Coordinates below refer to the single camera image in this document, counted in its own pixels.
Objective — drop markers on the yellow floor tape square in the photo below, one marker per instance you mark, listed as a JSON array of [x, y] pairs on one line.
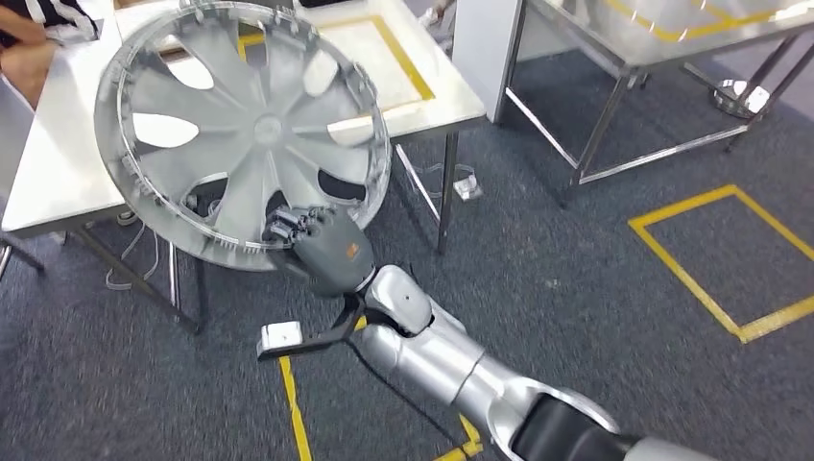
[[295, 407], [744, 331]]

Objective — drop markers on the stainless steel table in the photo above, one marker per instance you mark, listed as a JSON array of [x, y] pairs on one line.
[[585, 25]]

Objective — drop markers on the chrome stanchion base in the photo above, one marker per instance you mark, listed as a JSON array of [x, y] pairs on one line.
[[737, 98]]

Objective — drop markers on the grey plastic wheel hubcap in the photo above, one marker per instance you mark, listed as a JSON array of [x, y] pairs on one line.
[[267, 130]]

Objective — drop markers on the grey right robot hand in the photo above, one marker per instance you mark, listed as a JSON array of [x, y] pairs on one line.
[[337, 254]]

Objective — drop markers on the stainless steel workbench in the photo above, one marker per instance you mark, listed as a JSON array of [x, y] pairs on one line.
[[57, 172]]

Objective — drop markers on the floor socket plate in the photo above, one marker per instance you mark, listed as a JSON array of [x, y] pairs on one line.
[[469, 189]]

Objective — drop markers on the person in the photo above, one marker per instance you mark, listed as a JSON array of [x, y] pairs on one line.
[[442, 28], [25, 70]]

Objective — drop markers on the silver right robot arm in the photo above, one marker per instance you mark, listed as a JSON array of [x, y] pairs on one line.
[[432, 356]]

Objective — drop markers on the white cabinet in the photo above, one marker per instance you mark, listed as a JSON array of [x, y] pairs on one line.
[[483, 57]]

